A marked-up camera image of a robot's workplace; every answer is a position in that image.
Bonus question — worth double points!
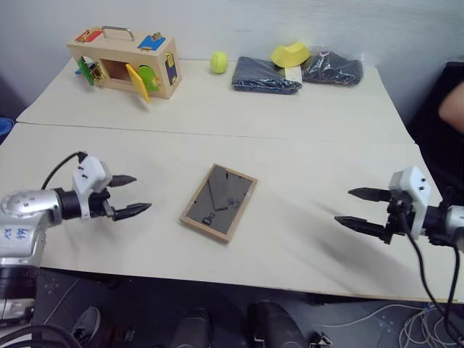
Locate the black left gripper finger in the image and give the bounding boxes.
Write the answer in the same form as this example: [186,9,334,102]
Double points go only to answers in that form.
[112,202,153,223]
[110,174,138,189]

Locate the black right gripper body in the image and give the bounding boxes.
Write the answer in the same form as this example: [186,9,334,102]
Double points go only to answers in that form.
[381,188,417,246]

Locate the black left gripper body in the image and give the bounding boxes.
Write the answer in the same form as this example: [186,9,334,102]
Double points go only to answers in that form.
[88,187,117,222]

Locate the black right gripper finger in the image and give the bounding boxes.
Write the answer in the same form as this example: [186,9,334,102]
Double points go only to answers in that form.
[333,215,386,239]
[347,186,392,203]

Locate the person's black clothing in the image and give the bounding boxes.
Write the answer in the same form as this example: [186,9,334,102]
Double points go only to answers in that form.
[405,60,464,206]

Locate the grey shoe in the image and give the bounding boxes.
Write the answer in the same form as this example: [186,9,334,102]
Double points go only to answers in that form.
[70,305,102,342]

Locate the wooden lock activity box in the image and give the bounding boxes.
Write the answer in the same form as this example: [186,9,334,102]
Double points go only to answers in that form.
[65,25,183,104]

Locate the blue round object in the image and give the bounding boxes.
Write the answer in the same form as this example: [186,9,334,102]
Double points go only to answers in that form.
[0,116,16,146]

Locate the black garment in plastic bag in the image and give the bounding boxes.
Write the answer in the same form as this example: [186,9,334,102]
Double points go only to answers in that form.
[300,46,365,88]

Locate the dark rounded shape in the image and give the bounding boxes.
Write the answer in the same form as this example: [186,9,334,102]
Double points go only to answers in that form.
[169,307,212,348]
[246,299,306,348]

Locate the yellow-green tennis ball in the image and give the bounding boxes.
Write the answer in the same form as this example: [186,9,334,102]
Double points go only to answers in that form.
[210,50,230,75]

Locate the yellow foam block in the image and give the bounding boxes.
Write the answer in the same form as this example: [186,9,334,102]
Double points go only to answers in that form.
[269,41,312,69]

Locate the dark blue folded cloth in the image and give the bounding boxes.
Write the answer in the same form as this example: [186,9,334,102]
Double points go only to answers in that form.
[230,55,304,96]

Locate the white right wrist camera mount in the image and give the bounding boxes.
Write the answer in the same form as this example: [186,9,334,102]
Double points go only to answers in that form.
[389,166,433,241]

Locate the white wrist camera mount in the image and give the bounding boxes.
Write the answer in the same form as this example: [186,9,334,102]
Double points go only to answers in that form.
[389,166,433,241]
[71,154,112,221]

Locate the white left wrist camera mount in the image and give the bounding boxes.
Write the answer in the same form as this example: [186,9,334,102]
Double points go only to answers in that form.
[71,154,112,221]

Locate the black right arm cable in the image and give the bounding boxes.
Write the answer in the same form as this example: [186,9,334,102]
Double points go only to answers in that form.
[397,208,464,344]

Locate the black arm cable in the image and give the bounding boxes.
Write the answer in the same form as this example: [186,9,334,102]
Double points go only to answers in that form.
[41,151,88,191]
[397,208,464,344]

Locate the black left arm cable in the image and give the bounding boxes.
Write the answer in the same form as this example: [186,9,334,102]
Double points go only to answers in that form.
[41,151,88,191]

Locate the wooden picture frame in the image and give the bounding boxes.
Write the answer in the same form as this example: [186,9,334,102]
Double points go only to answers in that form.
[179,162,259,245]

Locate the white floor cables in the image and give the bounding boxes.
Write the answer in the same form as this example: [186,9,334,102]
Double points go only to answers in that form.
[325,303,464,348]

